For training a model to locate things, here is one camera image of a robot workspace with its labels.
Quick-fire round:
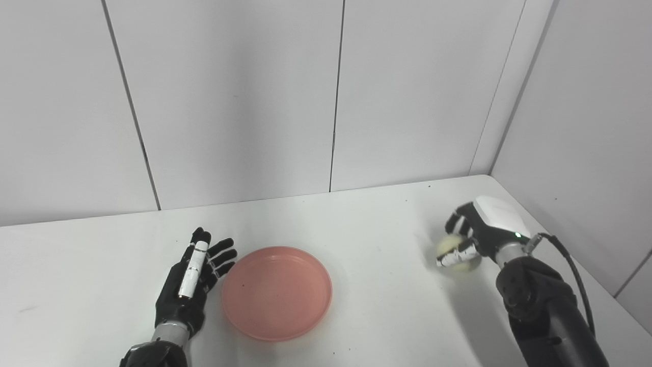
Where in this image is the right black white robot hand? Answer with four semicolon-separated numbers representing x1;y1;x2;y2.
436;196;531;269

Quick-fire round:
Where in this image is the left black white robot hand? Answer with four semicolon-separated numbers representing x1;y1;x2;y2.
155;227;238;338

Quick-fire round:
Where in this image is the cream steamed bun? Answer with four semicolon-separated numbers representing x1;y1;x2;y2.
437;233;482;272

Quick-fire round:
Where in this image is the pink round plate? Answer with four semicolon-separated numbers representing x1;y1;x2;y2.
221;246;333;342

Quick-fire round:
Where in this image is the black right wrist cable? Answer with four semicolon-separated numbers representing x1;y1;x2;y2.
527;233;596;338

